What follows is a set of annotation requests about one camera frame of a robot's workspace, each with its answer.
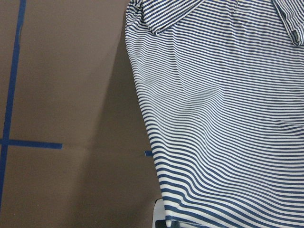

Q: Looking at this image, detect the striped polo shirt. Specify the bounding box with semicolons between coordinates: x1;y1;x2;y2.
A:
125;0;304;228

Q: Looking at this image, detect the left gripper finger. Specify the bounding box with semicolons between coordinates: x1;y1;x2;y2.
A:
153;199;166;228

